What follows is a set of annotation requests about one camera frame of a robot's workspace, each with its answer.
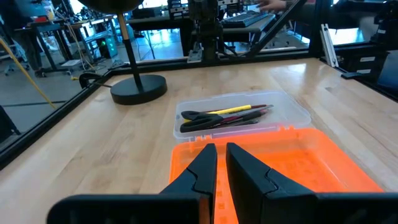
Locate black-handled scissors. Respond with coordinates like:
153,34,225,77
180,105,275,134

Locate orange plastic box lid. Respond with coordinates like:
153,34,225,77
169,126,384,224

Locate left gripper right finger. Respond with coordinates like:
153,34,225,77
225,142,318,224

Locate clear plastic supply box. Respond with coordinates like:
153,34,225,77
172,90,313,144

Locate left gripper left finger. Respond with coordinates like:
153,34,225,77
159,142,218,224

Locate dark grey desk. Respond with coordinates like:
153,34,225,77
217,14,279,43

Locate yellow cable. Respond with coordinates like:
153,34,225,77
0,37,57,110

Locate person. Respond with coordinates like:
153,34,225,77
0,0,45,78

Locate matte black pen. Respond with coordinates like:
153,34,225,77
244,111,267,121

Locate person's hand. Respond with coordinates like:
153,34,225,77
256,0,287,12

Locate computer tower green light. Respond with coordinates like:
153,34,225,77
96,35,119,60

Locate backlit black keyboard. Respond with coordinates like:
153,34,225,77
221,11,276,29

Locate white aluminium extrusion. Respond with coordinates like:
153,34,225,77
320,23,340,68

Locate black labelled box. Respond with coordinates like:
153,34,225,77
334,46,390,82

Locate person's forearm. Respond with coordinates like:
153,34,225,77
284,0,361,29

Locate pink pencil yellow eraser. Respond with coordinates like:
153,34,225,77
221,109,269,123

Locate yellow highlighter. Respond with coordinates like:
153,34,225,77
182,104,252,123

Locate black aluminium table frame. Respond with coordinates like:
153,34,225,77
0,46,398,170

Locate black Pilot gel pen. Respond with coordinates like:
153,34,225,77
214,119,261,129

